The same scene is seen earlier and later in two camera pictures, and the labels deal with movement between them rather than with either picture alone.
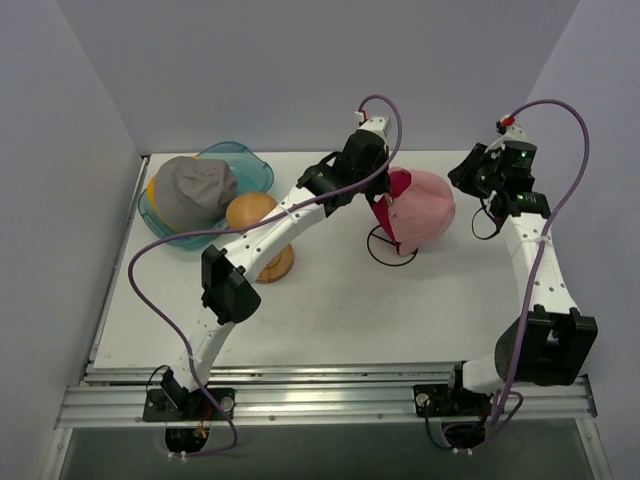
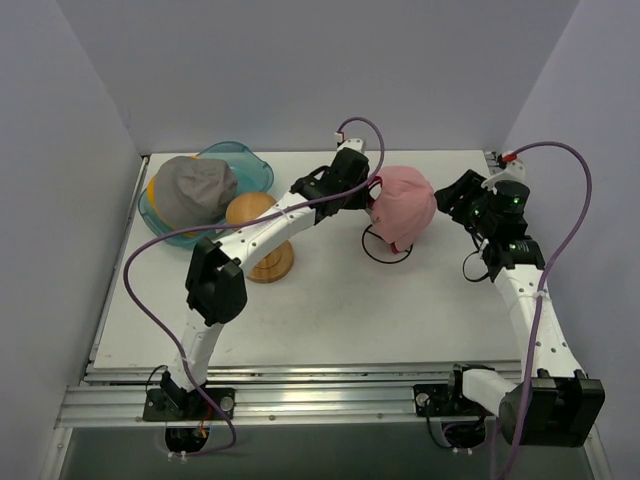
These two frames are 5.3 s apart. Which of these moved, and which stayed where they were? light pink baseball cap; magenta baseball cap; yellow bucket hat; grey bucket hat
Moved: magenta baseball cap; light pink baseball cap
Stayed: grey bucket hat; yellow bucket hat
